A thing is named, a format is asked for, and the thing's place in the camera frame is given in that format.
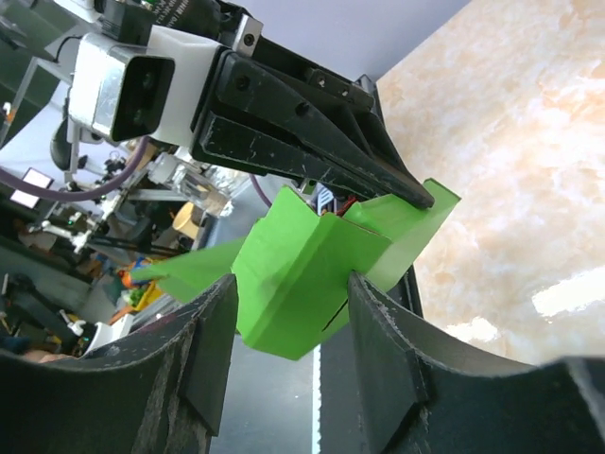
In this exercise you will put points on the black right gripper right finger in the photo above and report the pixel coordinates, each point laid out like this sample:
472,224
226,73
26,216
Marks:
424,391

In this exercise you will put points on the green paper box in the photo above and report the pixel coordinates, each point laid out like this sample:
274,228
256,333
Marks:
292,268

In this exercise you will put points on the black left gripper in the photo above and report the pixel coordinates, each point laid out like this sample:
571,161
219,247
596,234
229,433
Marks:
279,113

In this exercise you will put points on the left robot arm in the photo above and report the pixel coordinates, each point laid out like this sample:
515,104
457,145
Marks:
130,22

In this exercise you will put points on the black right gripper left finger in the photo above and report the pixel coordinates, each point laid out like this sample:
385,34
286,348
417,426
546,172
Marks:
160,389

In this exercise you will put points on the white slotted cable duct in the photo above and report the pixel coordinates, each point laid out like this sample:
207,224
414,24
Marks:
316,401

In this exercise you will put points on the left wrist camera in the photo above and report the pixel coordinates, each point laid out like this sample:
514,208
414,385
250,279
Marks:
125,91

